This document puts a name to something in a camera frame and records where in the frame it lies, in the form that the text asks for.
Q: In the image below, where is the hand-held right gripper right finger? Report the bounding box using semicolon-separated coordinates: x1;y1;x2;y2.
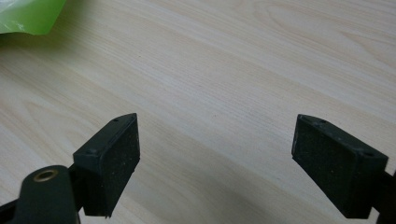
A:
290;113;389;219

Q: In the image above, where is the green plastic bag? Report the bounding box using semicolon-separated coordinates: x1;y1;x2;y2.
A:
0;0;67;35

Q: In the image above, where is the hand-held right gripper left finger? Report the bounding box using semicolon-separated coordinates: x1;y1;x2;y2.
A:
72;112;141;218

